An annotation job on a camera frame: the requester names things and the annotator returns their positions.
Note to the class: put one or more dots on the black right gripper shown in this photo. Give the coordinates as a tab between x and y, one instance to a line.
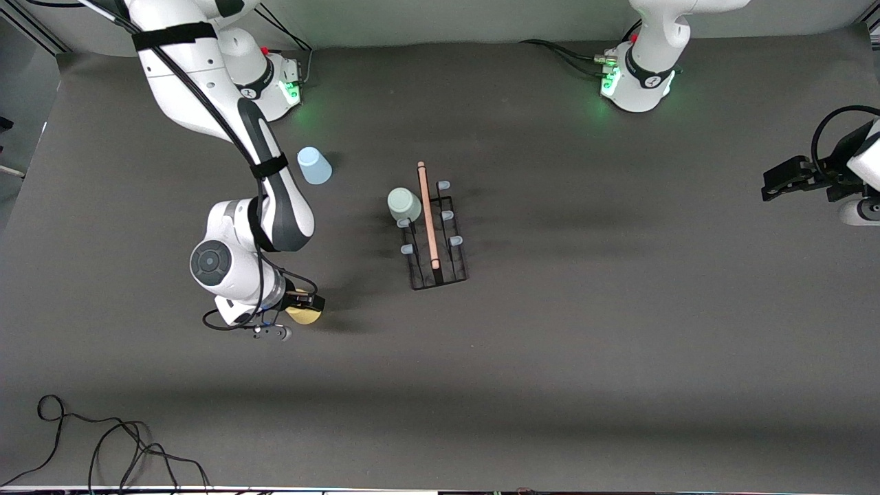
297	298

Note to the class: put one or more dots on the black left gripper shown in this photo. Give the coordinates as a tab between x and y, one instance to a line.
834	171

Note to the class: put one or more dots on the yellow plastic cup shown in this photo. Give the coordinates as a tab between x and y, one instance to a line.
306	316

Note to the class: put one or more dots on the pale green plastic cup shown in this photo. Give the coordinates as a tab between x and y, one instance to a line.
404	205

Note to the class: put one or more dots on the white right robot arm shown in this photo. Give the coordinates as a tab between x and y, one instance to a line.
185	75

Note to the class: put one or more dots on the light blue plastic cup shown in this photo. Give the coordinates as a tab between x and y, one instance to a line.
315	166

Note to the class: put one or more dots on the aluminium frame rail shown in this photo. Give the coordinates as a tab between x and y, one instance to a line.
872	26
45	34

